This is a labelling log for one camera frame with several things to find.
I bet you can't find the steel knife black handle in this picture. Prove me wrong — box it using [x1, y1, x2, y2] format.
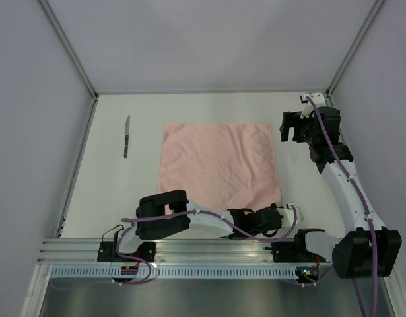
[123, 115, 130, 159]

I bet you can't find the pink cloth napkin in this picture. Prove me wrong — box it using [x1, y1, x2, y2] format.
[157, 123, 283, 211]

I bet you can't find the left aluminium frame post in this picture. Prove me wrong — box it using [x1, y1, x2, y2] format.
[37, 0, 98, 100]

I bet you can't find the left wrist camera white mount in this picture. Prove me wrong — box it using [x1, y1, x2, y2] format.
[277, 204, 304, 227]

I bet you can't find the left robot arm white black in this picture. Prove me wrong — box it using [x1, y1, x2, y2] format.
[112, 190, 284, 262]

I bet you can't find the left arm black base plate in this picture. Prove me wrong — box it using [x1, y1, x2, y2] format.
[96, 241, 156, 263]

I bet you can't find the aluminium frame post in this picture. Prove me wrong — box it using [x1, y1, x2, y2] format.
[325, 0, 387, 98]
[37, 0, 98, 100]

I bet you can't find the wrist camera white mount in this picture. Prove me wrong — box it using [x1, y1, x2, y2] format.
[300, 92, 327, 119]
[277, 204, 304, 227]

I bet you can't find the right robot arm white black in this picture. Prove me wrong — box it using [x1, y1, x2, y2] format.
[280, 107, 402, 279]

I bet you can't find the right aluminium frame post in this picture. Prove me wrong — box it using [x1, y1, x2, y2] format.
[325, 0, 387, 98]

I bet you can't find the white slotted cable duct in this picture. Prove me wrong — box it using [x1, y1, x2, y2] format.
[50, 264, 297, 279]

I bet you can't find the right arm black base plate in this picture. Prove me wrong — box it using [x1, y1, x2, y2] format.
[264, 241, 330, 264]

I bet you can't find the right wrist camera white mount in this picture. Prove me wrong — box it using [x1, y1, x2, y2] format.
[300, 92, 327, 119]

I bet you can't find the aluminium mounting rail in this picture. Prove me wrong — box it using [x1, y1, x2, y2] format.
[37, 238, 332, 265]

